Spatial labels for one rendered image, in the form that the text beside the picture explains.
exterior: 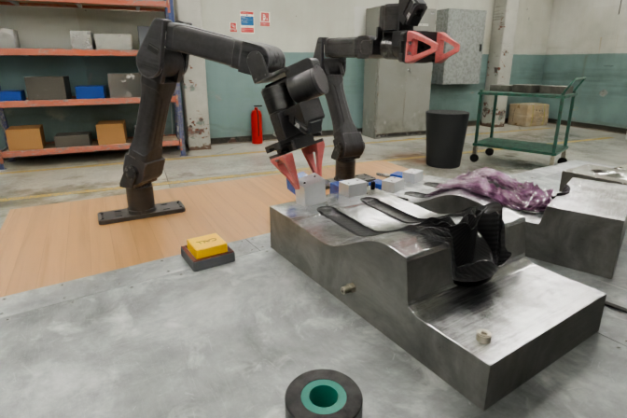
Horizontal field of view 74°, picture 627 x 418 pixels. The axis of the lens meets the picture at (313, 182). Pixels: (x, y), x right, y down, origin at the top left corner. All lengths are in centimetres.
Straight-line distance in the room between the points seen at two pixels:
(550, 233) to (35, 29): 592
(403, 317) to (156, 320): 36
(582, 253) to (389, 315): 43
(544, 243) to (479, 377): 43
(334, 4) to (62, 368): 649
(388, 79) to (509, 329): 622
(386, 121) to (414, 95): 63
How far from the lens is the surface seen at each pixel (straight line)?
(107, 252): 94
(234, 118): 632
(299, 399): 48
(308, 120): 73
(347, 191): 88
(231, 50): 85
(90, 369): 63
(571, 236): 89
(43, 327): 74
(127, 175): 107
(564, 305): 65
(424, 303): 58
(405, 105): 689
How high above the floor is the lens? 116
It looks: 16 degrees down
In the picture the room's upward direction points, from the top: straight up
